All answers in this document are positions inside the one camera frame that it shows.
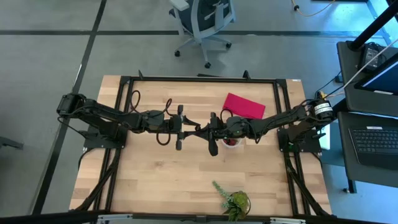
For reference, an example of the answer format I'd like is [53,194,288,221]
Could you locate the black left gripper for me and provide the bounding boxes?
[162,105,203,151]

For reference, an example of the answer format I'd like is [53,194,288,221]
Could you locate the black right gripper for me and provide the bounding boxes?
[196,112,229,157]

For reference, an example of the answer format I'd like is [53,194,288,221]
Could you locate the clear plastic cup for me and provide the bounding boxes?
[221,136,243,149]

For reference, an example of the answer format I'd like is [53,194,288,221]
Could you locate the red folded cloth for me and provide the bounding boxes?
[222,92,266,120]

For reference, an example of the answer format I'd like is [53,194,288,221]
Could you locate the green artificial succulent plant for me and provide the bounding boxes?
[212,180,251,222]

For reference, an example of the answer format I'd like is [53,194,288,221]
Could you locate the white grey office chair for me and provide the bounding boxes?
[169,0,236,69]

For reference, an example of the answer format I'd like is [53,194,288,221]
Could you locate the black monitor desk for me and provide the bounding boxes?
[336,40,398,116]

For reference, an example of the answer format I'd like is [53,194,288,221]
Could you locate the black laptop desk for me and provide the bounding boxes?
[337,111,398,194]

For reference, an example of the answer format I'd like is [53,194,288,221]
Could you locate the black laptop keyboard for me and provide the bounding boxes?
[348,126,398,170]

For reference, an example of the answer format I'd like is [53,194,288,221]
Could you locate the grey floor object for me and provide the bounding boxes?
[0,136,25,151]

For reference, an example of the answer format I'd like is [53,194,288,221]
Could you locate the black power adapter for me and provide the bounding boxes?
[357,42,386,71]

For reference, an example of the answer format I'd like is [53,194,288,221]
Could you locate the black computer monitor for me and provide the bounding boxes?
[354,52,398,96]

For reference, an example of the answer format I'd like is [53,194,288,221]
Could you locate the black diagonal pole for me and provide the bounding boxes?
[312,0,398,128]

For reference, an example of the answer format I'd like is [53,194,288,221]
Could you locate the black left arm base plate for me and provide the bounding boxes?
[83,126,128,149]

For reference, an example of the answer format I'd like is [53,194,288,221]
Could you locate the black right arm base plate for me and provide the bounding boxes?
[277,126,322,153]

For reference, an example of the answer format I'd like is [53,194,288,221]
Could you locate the yellow floor cable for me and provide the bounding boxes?
[290,0,338,18]

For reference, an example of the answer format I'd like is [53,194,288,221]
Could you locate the black camera rig beam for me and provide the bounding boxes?
[0,210,398,224]

